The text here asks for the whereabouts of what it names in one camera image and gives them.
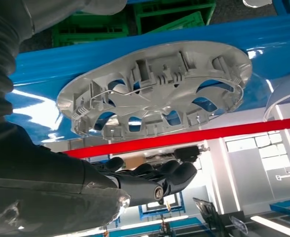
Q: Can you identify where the green plastic crate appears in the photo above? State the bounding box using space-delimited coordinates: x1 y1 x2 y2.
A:
133 0 217 35
52 11 130 48

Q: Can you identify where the blue metal shelf rack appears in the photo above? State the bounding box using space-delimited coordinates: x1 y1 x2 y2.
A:
5 0 290 146

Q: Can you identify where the red barrier belt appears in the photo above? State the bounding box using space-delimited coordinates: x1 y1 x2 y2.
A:
63 117 290 160

